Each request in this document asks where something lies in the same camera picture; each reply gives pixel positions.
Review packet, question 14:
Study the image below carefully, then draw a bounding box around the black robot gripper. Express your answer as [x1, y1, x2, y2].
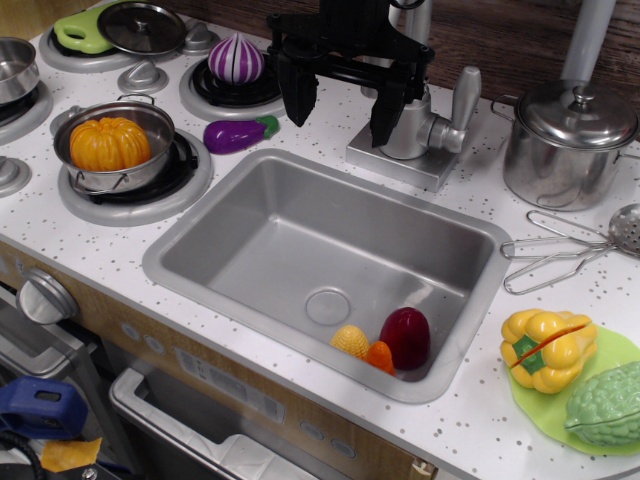
[267, 1, 433, 147]

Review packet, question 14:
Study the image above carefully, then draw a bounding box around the silver toy faucet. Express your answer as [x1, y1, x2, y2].
[345, 0, 483, 193]

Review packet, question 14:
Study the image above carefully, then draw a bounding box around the black burner under onion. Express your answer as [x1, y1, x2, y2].
[179, 60, 285, 122]

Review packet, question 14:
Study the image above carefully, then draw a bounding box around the purple white toy onion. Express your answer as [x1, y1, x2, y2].
[207, 33, 265, 86]

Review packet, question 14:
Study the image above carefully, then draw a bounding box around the purple toy eggplant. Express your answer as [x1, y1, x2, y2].
[203, 115, 280, 155]

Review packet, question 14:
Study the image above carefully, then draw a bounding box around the grey stove knob top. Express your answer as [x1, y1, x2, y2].
[178, 21, 220, 56]

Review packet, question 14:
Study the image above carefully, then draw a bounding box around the grey stove knob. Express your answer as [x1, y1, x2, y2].
[117, 60, 169, 95]
[0, 156, 32, 198]
[178, 21, 220, 56]
[15, 268, 79, 325]

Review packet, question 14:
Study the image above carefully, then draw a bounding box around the grey toy sink basin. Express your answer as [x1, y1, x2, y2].
[143, 149, 509, 404]

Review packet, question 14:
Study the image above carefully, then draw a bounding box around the black burner under pan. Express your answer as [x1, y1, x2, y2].
[58, 130, 213, 227]

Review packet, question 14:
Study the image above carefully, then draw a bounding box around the grey stove knob middle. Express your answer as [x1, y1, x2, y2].
[117, 60, 169, 95]

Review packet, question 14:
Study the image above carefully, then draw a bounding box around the steel pot lid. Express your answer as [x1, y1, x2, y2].
[97, 1, 187, 55]

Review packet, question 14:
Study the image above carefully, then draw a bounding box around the steel stock pot with lid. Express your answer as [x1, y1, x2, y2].
[490, 80, 639, 211]

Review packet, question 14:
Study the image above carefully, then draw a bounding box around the orange toy pumpkin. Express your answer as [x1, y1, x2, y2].
[69, 117, 151, 172]

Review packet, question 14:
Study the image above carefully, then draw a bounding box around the yellow toy corn piece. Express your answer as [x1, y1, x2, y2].
[330, 325, 370, 360]

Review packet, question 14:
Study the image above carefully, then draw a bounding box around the dark red toy fruit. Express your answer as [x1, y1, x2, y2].
[379, 307, 431, 370]

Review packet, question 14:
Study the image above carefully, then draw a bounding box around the grey vertical pole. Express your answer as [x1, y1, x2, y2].
[560, 0, 617, 82]

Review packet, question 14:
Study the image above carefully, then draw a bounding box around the orange toy carrot piece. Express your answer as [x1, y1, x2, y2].
[364, 341, 396, 376]

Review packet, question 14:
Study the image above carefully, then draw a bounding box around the green toy cutting board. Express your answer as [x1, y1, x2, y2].
[53, 1, 120, 55]

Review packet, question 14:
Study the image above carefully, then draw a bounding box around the steel skimmer spoon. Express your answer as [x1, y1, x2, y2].
[526, 203, 639, 258]

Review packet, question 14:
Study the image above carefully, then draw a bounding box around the steel pot at left edge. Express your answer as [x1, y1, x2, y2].
[0, 37, 39, 105]

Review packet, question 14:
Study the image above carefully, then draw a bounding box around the yellow toy bell pepper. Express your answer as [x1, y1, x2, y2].
[500, 309, 599, 394]

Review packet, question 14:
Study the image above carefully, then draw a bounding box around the grey stove knob left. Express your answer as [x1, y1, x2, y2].
[0, 156, 32, 198]

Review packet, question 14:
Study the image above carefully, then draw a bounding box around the grey stove knob front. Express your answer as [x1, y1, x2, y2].
[15, 268, 79, 325]

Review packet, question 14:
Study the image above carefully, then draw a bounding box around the light green plastic plate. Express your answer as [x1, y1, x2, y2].
[508, 327, 639, 456]

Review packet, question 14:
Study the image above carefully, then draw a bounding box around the green toy bitter gourd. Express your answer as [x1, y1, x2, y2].
[564, 361, 639, 447]

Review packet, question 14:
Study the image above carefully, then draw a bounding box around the blue clamp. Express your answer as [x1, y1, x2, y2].
[1, 376, 89, 440]

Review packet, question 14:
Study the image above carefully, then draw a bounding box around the small steel pan with handles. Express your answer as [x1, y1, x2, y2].
[52, 94, 176, 195]

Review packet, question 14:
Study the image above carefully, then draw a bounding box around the steel wire utensil handle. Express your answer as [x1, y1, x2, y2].
[503, 243, 614, 295]

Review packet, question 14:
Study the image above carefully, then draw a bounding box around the grey oven door handle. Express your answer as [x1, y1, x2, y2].
[109, 367, 346, 479]

